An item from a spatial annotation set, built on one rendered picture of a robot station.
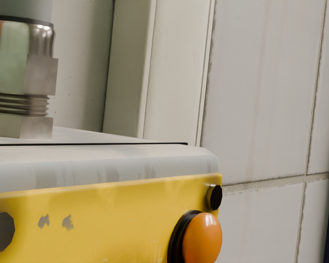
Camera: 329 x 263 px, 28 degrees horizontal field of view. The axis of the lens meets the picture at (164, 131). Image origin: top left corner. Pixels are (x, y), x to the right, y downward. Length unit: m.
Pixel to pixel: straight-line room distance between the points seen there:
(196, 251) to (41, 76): 0.06
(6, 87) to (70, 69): 0.08
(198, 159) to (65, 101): 0.07
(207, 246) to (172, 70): 0.11
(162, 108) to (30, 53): 0.10
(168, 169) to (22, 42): 0.05
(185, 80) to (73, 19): 0.06
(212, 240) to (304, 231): 0.31
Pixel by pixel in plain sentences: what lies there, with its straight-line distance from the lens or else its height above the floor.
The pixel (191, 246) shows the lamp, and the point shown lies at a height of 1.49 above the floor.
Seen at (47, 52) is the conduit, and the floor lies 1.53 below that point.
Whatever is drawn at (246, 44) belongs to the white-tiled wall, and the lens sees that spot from 0.35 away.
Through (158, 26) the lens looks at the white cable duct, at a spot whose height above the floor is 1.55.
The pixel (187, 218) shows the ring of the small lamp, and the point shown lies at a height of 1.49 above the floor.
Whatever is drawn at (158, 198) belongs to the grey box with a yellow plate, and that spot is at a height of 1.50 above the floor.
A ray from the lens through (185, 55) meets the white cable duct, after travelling 0.26.
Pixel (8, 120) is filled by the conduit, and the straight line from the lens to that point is 0.15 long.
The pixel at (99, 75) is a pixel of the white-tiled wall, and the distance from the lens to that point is 0.25.
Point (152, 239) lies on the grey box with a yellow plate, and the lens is 0.15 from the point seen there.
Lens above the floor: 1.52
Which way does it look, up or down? 3 degrees down
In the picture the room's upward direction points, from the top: 6 degrees clockwise
